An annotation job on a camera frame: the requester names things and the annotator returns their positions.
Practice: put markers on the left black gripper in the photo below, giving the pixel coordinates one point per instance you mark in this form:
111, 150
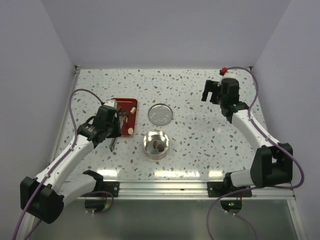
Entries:
117, 132

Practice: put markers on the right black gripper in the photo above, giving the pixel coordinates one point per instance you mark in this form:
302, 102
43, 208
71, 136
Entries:
209, 87

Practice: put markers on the metal serving tongs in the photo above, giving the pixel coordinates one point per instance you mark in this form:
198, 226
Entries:
123, 119

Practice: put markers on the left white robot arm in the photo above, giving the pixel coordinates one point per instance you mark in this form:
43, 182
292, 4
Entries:
39, 196

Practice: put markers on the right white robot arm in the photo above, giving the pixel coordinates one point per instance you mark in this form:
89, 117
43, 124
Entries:
272, 164

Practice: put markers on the round cream chocolate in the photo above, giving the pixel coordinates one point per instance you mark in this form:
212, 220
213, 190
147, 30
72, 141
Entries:
130, 130

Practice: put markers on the red rectangular tray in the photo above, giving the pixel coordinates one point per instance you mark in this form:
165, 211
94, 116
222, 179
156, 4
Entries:
126, 104

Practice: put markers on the round silver tin lid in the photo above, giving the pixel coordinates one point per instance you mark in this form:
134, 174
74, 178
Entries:
160, 114

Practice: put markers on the round silver tin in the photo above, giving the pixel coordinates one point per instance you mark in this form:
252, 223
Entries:
152, 152

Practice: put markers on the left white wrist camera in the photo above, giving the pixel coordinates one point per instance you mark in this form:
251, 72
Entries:
112, 103

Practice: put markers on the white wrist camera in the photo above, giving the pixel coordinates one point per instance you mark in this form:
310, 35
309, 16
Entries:
112, 103
226, 73

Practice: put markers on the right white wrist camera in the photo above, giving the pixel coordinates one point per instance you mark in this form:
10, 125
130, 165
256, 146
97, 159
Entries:
226, 73

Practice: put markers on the left black base bracket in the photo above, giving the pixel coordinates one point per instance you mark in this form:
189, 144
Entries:
109, 186

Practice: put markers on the black base bracket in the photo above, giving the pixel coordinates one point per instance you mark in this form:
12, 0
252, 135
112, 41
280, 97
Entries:
217, 189
109, 186

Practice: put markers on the aluminium front rail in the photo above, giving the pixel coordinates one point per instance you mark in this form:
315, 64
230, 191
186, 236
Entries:
187, 190

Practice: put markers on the right black base bracket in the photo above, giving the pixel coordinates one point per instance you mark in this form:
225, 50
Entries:
217, 189

